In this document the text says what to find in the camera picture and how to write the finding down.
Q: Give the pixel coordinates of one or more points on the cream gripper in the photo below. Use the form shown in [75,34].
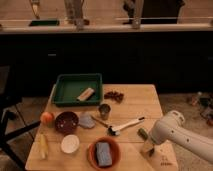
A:
[147,146]

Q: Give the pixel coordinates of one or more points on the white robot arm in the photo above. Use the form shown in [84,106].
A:
[169,127]

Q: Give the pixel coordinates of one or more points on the small metal cup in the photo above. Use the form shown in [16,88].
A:
[104,110]

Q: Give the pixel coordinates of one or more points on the wooden table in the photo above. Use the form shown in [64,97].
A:
[139,101]

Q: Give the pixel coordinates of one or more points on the blue sponge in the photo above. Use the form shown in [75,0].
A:
[103,154]

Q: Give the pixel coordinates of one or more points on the wooden stick utensil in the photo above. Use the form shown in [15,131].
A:
[99,121]

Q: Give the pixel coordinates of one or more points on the dark red grapes bunch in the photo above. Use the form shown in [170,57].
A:
[114,95]

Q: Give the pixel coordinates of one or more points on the grey cloth piece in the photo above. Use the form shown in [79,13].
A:
[86,121]

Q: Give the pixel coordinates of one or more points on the wooden block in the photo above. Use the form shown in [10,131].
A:
[86,94]

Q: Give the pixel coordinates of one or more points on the dark red bowl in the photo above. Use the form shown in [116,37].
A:
[66,123]

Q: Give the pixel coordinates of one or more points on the green plastic tray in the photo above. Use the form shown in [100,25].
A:
[70,86]

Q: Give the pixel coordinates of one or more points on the red yellow apple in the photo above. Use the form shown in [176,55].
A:
[47,118]

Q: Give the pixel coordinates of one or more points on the yellow corn cob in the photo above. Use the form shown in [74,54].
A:
[43,147]

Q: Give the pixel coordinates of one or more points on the white handled brush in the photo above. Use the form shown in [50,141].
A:
[115,130]

